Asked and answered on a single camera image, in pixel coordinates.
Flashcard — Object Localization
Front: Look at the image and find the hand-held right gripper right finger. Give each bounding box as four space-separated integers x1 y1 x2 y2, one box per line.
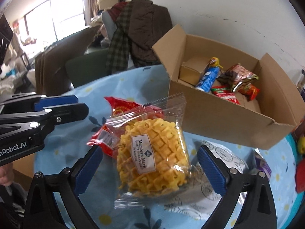
197 145 278 229

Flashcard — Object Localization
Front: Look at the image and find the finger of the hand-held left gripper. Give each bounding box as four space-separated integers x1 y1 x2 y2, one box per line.
0 102 89 130
0 95 79 115

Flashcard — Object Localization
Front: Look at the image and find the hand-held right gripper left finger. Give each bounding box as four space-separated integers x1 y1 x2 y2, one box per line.
22 144 104 229

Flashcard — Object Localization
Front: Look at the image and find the white printed snack packet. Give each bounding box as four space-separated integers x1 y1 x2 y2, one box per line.
162 139 249 221

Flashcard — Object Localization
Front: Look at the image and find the large red snack packet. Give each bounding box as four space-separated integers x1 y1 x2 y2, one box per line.
86 96 165 158

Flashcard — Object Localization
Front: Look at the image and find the purple and silver snack packet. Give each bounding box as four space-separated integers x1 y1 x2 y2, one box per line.
253 148 273 182

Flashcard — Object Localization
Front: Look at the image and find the cardboard box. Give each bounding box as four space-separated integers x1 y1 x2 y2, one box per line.
151 24 298 151

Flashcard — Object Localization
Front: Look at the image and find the clear waffle snack packet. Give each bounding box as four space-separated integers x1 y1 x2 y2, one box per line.
104 92 198 209

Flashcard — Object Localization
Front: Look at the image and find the red and green snack packet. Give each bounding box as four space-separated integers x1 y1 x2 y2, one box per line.
211 85 241 105

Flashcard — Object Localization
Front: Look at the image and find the blue and white tube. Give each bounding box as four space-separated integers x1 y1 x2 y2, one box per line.
195 65 221 93

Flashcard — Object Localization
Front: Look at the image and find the brown sausage snack packet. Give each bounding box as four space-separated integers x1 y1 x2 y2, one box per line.
217 63 259 92

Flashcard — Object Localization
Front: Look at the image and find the yellow lollipop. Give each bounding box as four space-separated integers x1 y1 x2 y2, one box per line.
208 57 224 68

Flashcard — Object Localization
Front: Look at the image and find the person's left hand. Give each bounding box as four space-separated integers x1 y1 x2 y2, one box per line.
0 164 14 186

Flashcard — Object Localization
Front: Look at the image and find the blue floral tablecloth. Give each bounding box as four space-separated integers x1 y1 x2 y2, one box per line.
33 64 305 229

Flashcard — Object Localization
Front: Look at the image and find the dark green chair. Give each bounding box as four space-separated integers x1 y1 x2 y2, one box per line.
65 48 115 89

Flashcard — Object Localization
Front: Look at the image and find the person's striped clothing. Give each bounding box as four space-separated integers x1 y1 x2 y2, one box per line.
0 186 26 229

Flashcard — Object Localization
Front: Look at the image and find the green plaid shirt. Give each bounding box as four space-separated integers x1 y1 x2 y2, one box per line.
106 3 134 74

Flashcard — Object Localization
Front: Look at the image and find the small red foil snack packet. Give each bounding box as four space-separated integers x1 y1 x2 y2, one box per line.
237 82 260 101

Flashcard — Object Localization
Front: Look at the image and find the red canister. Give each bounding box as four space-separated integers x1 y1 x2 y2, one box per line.
295 157 305 194

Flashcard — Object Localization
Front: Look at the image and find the pile of clothes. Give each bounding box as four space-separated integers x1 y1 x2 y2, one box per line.
89 1 130 48

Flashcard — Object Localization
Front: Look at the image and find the teal table cover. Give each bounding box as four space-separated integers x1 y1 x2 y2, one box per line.
274 134 305 229

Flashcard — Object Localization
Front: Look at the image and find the window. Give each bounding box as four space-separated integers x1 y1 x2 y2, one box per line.
14 0 86 43

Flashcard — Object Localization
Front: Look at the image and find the green fruit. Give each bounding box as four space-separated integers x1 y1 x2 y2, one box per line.
296 137 305 154

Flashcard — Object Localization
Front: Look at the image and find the curtain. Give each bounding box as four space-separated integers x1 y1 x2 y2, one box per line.
82 0 100 24

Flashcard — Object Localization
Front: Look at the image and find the brown quilted jacket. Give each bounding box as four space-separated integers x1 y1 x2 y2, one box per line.
129 0 173 68

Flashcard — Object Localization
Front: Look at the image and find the clear jar dark blue label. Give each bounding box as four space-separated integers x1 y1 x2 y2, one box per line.
295 69 305 93

